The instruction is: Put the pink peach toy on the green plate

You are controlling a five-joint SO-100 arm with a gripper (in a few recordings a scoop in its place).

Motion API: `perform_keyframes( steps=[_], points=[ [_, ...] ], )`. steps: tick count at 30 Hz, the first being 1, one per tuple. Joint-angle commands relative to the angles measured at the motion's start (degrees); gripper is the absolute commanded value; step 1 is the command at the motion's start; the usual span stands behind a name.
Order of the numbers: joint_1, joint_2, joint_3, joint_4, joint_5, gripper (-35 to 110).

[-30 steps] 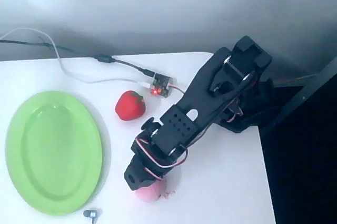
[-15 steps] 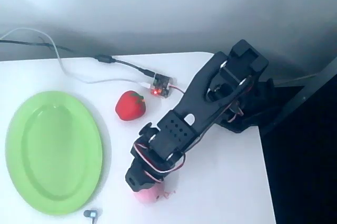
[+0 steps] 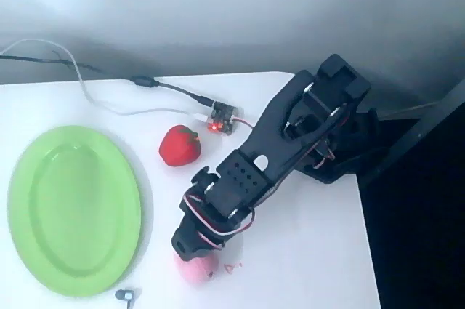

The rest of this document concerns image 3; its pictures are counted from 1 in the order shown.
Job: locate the small controller circuit board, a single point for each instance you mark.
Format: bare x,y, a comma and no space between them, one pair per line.
223,114

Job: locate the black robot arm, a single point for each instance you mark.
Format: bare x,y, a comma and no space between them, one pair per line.
290,134

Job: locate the pink plush toy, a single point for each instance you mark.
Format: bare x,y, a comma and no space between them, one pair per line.
198,269

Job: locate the silver in-ear earphone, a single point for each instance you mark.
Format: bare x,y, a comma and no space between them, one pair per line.
123,295

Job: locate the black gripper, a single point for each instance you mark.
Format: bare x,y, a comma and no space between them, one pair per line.
189,246

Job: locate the red strawberry plush toy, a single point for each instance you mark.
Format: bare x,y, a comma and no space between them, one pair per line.
179,147

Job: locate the green oval plastic plate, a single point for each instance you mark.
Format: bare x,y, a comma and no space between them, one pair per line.
72,214

